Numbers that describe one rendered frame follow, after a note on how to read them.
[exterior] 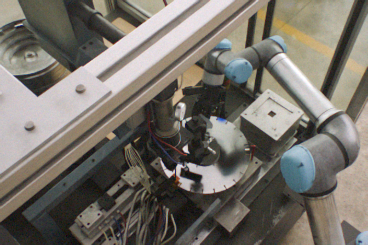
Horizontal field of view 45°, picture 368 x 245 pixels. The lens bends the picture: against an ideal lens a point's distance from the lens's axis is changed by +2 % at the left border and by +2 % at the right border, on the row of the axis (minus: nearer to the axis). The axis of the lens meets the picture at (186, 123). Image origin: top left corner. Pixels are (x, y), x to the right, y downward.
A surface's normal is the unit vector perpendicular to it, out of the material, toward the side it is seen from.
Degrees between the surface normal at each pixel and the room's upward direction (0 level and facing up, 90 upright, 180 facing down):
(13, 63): 4
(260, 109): 0
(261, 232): 0
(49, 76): 90
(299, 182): 84
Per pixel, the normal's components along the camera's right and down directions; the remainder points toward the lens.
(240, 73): 0.45, 0.47
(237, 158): -0.04, -0.56
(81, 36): 0.72, 0.56
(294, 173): -0.90, 0.31
